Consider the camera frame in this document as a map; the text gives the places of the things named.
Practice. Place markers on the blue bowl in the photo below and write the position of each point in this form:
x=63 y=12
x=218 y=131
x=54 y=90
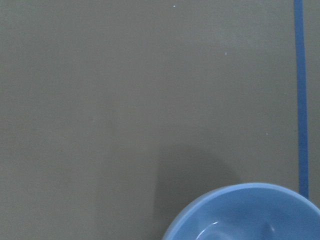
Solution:
x=248 y=211

